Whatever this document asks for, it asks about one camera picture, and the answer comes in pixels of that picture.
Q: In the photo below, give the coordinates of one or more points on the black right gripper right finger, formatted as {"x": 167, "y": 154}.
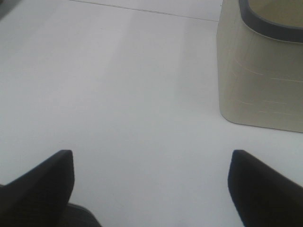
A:
{"x": 262, "y": 196}

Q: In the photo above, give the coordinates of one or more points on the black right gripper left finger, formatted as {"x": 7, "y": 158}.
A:
{"x": 40, "y": 197}

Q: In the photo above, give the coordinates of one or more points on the beige basket with grey rim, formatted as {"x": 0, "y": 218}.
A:
{"x": 260, "y": 63}

